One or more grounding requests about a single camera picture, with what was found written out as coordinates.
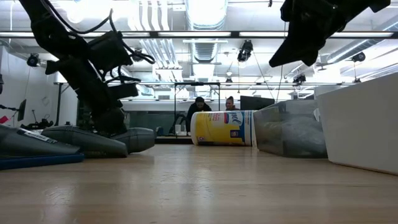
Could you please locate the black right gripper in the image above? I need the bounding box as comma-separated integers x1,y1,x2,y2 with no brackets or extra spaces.
269,0,346,68

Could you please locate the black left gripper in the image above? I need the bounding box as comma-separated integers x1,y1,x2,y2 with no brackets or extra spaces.
45,54,140,134

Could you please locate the grey pouch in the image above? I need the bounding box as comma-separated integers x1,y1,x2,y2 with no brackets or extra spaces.
0,124,83,158

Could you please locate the black ceiling spotlight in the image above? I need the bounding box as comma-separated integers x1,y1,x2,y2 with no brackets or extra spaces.
292,73,307,85
236,39,254,63
26,53,40,68
352,51,367,63

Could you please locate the black background monitor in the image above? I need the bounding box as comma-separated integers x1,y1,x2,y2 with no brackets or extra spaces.
239,95,276,111

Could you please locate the black overhead light bar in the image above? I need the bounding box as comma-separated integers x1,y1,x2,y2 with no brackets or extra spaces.
0,30,396,39

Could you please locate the black background screen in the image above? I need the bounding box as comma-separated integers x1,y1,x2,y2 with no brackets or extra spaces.
17,98,27,122

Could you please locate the person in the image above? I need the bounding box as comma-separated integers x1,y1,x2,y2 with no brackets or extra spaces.
185,96,213,133
225,95,240,112

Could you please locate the smoky translucent plastic tray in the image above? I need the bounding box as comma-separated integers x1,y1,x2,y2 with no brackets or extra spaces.
252,99,328,159

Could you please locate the white plastic tray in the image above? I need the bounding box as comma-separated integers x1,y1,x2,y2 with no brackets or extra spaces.
317,73,398,175

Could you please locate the yellow disinfecting wipes canister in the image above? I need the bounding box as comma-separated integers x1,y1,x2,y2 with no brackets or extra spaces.
190,110,256,147

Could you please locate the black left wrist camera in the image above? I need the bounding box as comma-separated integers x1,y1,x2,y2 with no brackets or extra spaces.
88,30,134,75

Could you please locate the black aluminium table frame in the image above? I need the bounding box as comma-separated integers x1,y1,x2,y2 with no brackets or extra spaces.
154,136,193,145

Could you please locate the black background rig frame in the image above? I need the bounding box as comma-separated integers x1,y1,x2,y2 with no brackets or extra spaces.
54,80,221,138

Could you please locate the silver ceiling air duct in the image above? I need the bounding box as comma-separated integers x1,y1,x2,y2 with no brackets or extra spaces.
185,0,228,63

